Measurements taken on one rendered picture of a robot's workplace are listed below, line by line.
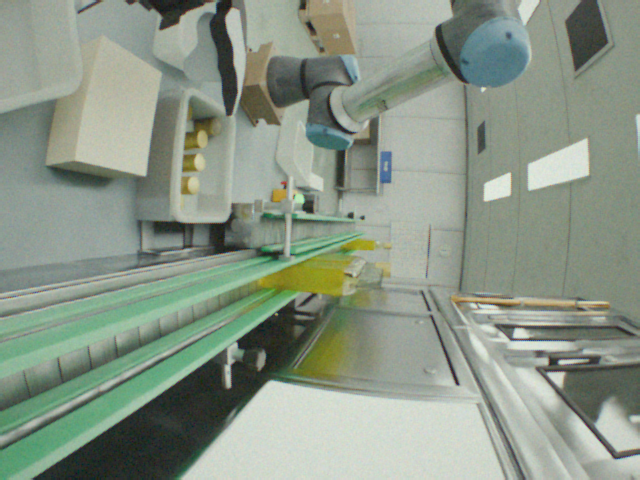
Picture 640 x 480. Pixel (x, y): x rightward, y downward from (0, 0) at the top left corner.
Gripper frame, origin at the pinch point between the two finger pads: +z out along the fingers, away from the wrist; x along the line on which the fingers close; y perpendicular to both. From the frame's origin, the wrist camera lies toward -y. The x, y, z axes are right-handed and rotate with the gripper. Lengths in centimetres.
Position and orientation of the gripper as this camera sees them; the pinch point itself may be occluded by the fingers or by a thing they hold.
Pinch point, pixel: (180, 74)
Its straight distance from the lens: 21.2
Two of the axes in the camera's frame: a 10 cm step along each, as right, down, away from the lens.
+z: -0.2, 10.0, -0.3
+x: -2.6, -0.3, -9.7
